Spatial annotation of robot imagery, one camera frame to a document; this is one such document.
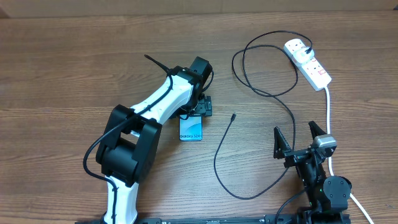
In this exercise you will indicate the blue Samsung Galaxy smartphone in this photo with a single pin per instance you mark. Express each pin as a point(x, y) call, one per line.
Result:
point(190, 129)

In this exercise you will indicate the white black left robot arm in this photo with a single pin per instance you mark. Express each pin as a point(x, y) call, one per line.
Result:
point(126, 150)

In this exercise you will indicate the white USB charger adapter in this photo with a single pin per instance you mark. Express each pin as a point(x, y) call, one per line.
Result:
point(303, 55)

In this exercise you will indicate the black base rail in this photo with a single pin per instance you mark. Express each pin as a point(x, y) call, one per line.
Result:
point(267, 219)

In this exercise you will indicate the white power strip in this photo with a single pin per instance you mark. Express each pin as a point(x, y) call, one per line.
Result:
point(313, 71)

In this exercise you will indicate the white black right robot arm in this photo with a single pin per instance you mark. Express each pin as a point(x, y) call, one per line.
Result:
point(327, 196)

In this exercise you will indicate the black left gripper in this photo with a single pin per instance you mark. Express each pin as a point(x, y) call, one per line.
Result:
point(203, 106)

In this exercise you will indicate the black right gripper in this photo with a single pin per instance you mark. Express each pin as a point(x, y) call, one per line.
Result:
point(281, 148)

